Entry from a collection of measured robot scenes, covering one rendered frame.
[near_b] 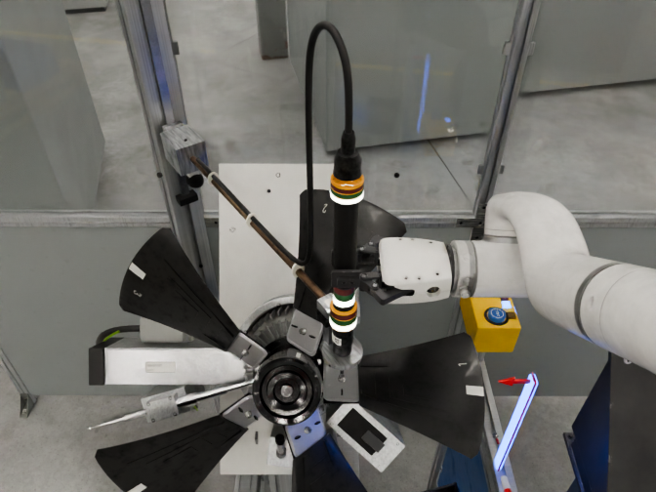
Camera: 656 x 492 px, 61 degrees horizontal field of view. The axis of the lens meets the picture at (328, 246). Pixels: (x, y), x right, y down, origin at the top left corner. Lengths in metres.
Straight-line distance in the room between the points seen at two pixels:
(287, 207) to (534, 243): 0.64
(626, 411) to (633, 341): 0.62
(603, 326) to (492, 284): 0.27
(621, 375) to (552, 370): 1.25
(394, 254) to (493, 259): 0.14
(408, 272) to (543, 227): 0.19
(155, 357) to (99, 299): 0.91
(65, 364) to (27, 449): 0.37
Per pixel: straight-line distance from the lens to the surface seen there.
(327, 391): 1.01
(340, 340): 0.91
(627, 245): 1.96
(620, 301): 0.56
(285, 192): 1.22
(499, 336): 1.33
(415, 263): 0.80
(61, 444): 2.54
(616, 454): 1.18
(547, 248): 0.71
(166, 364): 1.17
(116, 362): 1.21
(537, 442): 2.46
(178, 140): 1.30
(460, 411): 1.05
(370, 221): 0.96
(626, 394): 1.16
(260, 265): 1.22
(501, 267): 0.82
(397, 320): 2.00
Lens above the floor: 2.03
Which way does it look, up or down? 42 degrees down
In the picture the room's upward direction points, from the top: straight up
